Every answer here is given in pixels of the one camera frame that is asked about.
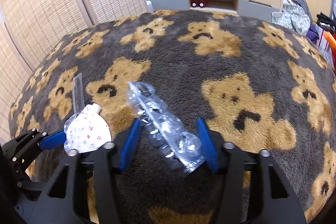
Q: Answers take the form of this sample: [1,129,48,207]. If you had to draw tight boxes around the white floral pouch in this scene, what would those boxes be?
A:
[64,73,112,155]

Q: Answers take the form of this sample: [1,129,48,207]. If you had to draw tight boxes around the woven bamboo folding screen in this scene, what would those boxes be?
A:
[1,0,146,143]

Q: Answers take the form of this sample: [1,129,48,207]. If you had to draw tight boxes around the orange handle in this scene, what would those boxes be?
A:
[323,31,336,51]

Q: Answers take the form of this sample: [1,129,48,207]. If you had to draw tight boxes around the teddy bear pattern blanket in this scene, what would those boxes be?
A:
[9,10,335,221]

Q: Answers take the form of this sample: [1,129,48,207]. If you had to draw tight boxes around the clear blister plastic packaging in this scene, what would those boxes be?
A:
[127,81,205,174]

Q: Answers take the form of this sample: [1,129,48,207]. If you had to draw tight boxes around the floral green cloth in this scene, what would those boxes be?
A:
[272,3,311,36]

